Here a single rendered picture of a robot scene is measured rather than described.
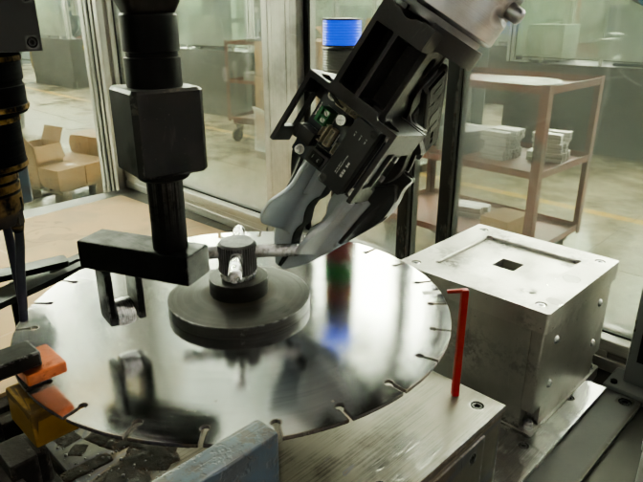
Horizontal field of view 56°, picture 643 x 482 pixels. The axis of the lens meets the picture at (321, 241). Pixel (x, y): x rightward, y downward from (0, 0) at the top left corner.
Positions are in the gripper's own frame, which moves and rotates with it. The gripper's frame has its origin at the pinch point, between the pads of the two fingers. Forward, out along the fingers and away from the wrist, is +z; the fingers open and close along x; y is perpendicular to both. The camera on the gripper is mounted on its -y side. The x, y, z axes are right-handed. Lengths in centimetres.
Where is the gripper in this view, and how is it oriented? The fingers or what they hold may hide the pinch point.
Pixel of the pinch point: (293, 251)
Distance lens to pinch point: 47.9
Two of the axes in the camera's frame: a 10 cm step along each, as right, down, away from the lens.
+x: 7.3, 6.4, -2.5
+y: -4.3, 1.6, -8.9
